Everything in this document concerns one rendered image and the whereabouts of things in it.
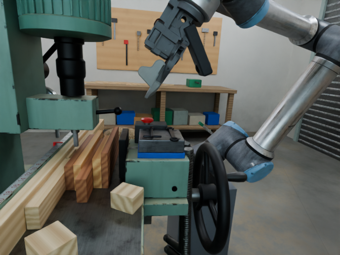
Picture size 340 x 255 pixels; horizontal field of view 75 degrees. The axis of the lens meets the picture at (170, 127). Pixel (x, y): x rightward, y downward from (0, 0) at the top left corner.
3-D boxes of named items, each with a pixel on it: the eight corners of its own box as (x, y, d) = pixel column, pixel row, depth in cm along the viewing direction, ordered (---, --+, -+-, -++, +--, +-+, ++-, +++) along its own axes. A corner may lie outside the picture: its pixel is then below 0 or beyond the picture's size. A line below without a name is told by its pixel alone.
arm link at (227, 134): (212, 145, 134) (235, 126, 133) (230, 165, 123) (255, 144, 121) (202, 134, 123) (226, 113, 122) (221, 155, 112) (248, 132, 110)
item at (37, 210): (41, 229, 34) (38, 206, 33) (27, 229, 34) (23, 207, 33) (104, 129, 87) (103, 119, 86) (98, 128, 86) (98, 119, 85)
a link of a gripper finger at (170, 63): (154, 78, 52) (174, 45, 51) (161, 82, 52) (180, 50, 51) (155, 80, 48) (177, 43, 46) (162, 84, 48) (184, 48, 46)
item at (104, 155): (108, 188, 46) (107, 153, 44) (101, 188, 46) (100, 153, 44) (119, 152, 65) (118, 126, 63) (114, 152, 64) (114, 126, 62)
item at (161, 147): (184, 158, 48) (186, 133, 46) (132, 158, 46) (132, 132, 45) (176, 138, 60) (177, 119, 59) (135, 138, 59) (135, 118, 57)
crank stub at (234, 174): (243, 174, 55) (245, 183, 54) (220, 174, 55) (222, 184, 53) (247, 169, 53) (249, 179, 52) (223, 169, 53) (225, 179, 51)
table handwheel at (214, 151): (198, 170, 82) (211, 261, 65) (143, 170, 80) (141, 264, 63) (220, 121, 59) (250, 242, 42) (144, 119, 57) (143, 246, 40)
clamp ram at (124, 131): (153, 178, 50) (154, 140, 47) (119, 178, 49) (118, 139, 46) (152, 161, 58) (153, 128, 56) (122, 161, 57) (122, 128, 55)
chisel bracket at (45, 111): (93, 137, 50) (92, 99, 48) (28, 136, 49) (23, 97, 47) (100, 128, 58) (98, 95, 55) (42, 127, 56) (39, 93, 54)
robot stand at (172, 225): (166, 239, 153) (170, 165, 139) (207, 235, 159) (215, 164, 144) (174, 279, 125) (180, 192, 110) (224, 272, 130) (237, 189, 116)
